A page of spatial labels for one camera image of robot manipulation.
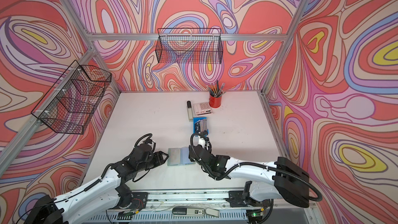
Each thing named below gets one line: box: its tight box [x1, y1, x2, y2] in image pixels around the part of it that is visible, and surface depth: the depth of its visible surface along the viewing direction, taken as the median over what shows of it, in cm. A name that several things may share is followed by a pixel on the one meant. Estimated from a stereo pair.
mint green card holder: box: [166, 146, 196, 166], surface depth 89 cm
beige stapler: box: [186, 100, 194, 122], surface depth 107 cm
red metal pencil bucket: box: [208, 94, 222, 109], surface depth 112 cm
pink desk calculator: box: [192, 101, 213, 117], surface depth 110 cm
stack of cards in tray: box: [194, 119, 208, 134], surface depth 98 cm
